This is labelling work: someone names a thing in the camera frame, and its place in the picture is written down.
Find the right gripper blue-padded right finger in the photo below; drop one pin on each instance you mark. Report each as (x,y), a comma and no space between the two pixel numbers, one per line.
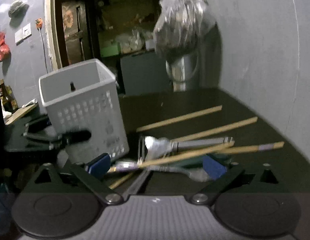
(223,176)

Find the plain wooden chopstick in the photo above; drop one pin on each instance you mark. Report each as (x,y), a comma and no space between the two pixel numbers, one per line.
(180,118)
(218,130)

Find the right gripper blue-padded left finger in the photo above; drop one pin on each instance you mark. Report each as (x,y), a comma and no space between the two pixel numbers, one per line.
(91,175)

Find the green-handled utensil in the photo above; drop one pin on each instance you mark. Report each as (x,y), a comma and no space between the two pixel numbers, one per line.
(195,166)

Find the white wall switch plate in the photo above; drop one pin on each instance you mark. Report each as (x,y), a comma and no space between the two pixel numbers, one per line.
(23,33)

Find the bottles on side shelf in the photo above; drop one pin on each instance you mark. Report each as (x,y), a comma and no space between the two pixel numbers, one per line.
(7,99)

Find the red bag on wall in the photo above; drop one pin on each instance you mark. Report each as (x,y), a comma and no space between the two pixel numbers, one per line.
(4,48)

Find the purple-banded wooden chopstick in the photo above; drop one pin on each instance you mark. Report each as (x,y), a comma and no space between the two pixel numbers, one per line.
(253,148)

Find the clear plastic bag of contents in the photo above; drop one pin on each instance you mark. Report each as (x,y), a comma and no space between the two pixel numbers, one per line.
(181,26)

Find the green box on shelf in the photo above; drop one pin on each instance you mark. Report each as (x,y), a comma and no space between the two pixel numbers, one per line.
(110,51)

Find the dark cabinet box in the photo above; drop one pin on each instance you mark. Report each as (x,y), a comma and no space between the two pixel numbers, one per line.
(144,73)

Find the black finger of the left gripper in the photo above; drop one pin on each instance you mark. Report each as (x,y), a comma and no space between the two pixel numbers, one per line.
(73,137)

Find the wooden side shelf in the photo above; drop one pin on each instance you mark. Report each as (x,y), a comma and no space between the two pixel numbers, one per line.
(20,113)

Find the steel peeler with grey handle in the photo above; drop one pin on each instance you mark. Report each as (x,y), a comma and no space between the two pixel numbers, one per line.
(152,148)

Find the white perforated utensil caddy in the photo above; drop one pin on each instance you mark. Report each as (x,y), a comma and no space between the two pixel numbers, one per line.
(84,96)

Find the orange wall hook ornament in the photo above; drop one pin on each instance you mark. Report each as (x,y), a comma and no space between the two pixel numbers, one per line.
(39,23)

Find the dark mesh bag on wall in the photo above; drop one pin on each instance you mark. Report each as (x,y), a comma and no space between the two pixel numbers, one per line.
(17,8)

